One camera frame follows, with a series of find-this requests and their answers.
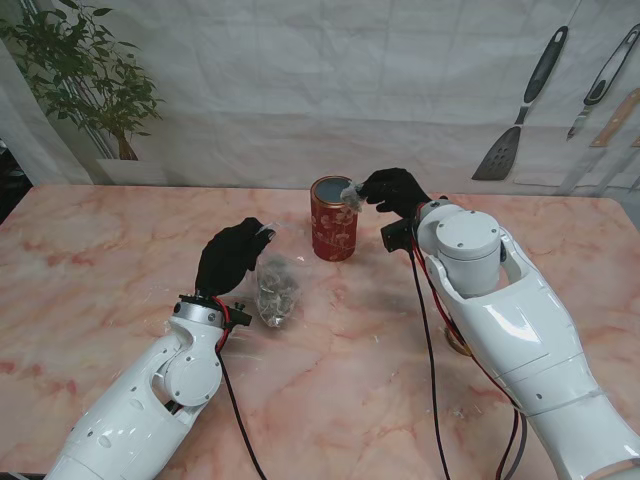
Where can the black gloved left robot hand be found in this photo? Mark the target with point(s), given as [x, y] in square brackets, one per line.
[225, 260]

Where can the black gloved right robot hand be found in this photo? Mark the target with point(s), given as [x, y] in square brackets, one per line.
[400, 192]

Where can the mesh tea bag with tag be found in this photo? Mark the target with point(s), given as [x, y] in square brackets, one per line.
[352, 197]

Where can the clear plastic bag of teabags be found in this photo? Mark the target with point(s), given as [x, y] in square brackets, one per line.
[275, 295]

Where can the red floral tea canister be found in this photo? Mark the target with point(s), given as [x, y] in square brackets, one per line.
[332, 235]

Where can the round bronze canister lid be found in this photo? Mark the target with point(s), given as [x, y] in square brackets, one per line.
[456, 342]

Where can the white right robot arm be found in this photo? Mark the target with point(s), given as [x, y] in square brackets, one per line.
[510, 325]

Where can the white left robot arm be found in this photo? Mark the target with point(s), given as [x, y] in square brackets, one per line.
[140, 405]

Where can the black slotted spatula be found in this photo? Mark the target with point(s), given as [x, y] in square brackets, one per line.
[495, 160]

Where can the green leafy plant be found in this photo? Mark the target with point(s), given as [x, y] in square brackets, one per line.
[80, 70]

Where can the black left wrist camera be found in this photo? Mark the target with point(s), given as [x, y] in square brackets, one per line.
[240, 315]

